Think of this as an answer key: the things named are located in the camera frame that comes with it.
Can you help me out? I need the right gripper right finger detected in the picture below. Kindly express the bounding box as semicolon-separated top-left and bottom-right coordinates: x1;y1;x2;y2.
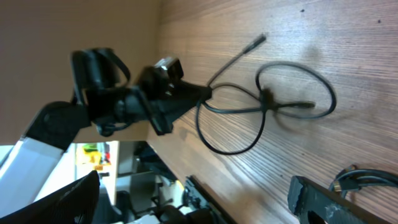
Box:
287;176;386;224

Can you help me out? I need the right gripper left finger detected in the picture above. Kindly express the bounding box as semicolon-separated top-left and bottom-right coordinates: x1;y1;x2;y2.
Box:
1;170;100;224

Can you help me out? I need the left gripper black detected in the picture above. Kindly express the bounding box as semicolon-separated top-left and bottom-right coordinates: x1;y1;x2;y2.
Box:
114;67;213;136

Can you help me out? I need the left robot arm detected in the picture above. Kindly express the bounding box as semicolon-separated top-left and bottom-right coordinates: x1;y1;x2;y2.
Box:
1;48;211;223

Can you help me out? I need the white desk with items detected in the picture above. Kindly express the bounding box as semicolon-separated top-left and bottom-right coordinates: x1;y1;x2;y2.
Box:
75;141;120;181

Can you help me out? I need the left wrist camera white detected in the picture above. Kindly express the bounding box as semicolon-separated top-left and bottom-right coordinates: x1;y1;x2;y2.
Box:
154;57;184;82

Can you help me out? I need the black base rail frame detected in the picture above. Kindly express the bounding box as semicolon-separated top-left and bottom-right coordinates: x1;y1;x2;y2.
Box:
133;142;236;224

